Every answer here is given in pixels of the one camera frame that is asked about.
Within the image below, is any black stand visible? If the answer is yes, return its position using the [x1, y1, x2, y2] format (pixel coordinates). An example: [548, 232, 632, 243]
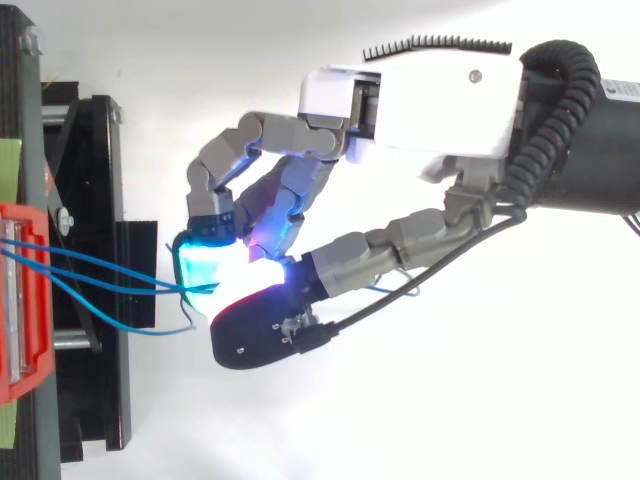
[0, 0, 160, 480]

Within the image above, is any black coiled cable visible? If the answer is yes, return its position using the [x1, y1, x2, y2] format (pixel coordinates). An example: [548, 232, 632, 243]
[501, 39, 602, 210]

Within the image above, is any thin black cable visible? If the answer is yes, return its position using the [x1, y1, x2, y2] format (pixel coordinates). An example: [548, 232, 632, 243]
[292, 207, 529, 356]

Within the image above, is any red bin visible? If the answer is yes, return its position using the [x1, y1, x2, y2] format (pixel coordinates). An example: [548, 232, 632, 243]
[0, 201, 55, 404]

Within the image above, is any blue cable bundle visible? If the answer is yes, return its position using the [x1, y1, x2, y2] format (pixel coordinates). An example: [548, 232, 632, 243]
[0, 237, 422, 338]

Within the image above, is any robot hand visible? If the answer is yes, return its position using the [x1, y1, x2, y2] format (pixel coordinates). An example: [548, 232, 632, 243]
[171, 33, 525, 372]

